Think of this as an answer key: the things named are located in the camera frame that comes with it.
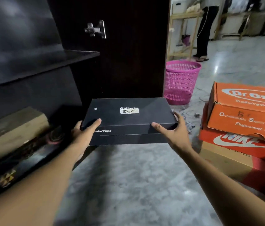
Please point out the tan cardboard shoe box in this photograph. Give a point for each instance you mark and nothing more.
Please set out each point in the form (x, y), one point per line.
(10, 134)

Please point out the person's right forearm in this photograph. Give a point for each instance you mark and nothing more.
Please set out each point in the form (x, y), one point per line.
(229, 193)

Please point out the black Onitsuka Tiger box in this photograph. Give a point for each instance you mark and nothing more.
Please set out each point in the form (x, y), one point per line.
(127, 124)

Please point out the person's left forearm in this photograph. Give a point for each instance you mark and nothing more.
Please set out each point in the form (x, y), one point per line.
(29, 195)

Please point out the red shoe box white tick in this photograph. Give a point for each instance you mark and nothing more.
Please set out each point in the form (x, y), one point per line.
(229, 141)

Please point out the dark wooden cabinet door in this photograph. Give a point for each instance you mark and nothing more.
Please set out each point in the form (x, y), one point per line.
(134, 56)

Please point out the pink plastic waste basket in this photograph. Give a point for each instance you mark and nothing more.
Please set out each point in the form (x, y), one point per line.
(182, 82)

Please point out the person's right hand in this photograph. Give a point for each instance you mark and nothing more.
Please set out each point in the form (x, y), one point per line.
(179, 138)

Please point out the orange Dr Osha box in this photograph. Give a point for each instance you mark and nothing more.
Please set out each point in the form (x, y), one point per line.
(240, 120)

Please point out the light wooden rack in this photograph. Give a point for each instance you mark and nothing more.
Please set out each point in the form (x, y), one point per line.
(244, 25)
(182, 15)

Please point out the black patterned shoe box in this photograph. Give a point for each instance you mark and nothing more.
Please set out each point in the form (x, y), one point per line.
(17, 167)

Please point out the tan and red Skechers box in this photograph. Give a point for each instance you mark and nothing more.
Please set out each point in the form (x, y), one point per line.
(226, 162)

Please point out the small purple bucket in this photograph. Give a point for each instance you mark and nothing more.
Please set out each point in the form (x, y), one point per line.
(186, 39)

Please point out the white storage box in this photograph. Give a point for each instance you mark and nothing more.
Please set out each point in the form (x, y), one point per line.
(179, 7)

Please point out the person's left hand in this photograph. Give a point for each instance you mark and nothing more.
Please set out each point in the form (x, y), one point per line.
(83, 141)

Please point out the dark wooden cabinet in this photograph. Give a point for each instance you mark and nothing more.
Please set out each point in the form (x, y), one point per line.
(17, 32)

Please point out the silver metal cabinet hinge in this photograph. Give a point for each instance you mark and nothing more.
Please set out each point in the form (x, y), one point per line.
(97, 29)

